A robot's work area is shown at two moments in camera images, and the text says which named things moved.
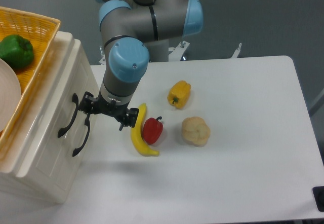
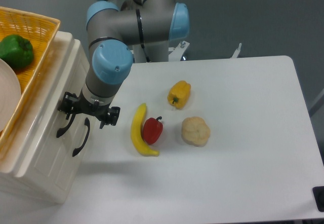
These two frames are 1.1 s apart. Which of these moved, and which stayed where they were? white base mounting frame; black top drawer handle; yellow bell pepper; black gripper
Moved: black gripper
Stayed: white base mounting frame; yellow bell pepper; black top drawer handle
